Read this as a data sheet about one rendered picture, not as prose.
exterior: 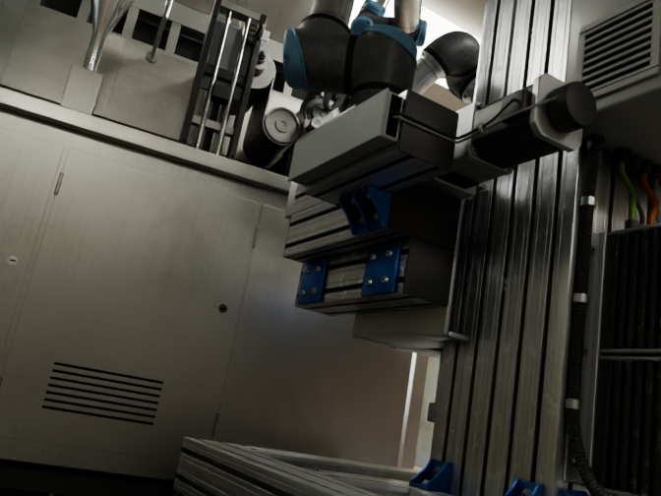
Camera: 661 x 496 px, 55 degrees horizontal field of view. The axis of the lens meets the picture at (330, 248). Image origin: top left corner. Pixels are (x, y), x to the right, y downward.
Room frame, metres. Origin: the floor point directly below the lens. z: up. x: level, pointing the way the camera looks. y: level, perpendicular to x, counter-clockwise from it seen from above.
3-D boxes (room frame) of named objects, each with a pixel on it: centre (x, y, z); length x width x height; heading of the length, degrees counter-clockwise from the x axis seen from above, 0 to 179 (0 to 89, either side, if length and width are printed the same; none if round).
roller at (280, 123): (2.01, 0.27, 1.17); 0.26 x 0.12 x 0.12; 21
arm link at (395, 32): (1.13, -0.04, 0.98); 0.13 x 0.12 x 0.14; 82
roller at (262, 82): (1.97, 0.39, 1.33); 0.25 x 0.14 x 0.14; 21
